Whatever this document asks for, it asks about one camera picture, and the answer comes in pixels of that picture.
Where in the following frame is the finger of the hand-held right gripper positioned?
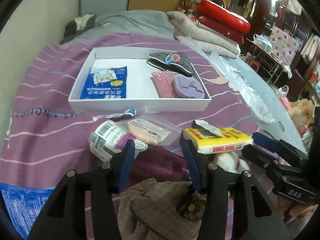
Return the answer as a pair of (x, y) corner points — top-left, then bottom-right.
(252, 133), (309, 164)
(241, 145), (283, 173)

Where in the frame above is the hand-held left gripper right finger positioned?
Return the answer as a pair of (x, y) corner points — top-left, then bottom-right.
(181, 139), (292, 240)

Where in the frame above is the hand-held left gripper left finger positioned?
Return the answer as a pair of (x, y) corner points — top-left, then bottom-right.
(27, 139), (137, 240)

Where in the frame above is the white plush toy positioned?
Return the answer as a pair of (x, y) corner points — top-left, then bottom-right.
(211, 152), (250, 174)

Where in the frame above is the yellow tissue pack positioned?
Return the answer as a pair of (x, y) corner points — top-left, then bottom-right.
(182, 120), (253, 155)

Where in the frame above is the beige plaid eye mask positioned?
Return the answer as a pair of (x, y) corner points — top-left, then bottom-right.
(117, 177), (208, 240)

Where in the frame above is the blue packet with dog print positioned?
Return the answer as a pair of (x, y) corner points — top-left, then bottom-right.
(80, 66), (128, 100)

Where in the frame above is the white cardboard box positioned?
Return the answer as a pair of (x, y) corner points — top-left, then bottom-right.
(69, 46), (212, 114)

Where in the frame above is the grey plaid eye mask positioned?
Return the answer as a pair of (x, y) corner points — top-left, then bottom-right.
(146, 51), (195, 77)

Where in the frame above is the blue packet with white text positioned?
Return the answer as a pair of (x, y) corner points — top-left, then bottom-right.
(0, 182), (54, 239)

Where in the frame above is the purple white bottle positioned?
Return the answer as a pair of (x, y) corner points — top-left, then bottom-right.
(89, 120), (190, 183)

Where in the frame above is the clear bag of beige puffs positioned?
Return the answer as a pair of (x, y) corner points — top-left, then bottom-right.
(117, 112), (182, 147)

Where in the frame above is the golden dog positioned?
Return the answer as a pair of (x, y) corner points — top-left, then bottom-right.
(289, 99), (315, 130)

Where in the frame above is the small white blue wrapper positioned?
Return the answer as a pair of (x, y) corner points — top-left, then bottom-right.
(93, 109), (137, 122)

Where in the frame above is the clear plastic bag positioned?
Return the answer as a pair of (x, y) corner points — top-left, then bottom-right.
(207, 50), (275, 124)

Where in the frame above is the pink stool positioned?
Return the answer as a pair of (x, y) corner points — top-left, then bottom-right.
(246, 60), (260, 73)

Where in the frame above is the purple silicone pad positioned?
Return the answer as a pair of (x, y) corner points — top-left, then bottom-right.
(173, 74), (206, 98)

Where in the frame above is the metal rack table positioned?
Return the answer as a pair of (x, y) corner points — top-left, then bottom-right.
(246, 39), (292, 85)

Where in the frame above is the pink glitter pouch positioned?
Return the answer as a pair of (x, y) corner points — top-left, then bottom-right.
(151, 71), (179, 98)

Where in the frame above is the pink patterned box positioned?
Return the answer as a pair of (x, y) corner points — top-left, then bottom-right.
(271, 25), (302, 65)

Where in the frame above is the white plastic bag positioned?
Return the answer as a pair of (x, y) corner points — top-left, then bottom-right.
(252, 34), (272, 50)

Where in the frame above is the purple striped bedsheet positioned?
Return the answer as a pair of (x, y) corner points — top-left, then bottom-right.
(0, 32), (283, 240)

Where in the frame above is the dark wooden cabinet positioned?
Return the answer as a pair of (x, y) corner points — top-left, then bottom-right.
(240, 0), (275, 30)

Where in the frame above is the grey blanket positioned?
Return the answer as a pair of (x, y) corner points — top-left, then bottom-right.
(61, 10), (175, 44)

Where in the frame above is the dark fuzzy cloth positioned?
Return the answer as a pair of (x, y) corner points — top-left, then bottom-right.
(64, 14), (97, 39)

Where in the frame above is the floral blanket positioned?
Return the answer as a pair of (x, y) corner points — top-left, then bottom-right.
(176, 0), (208, 17)

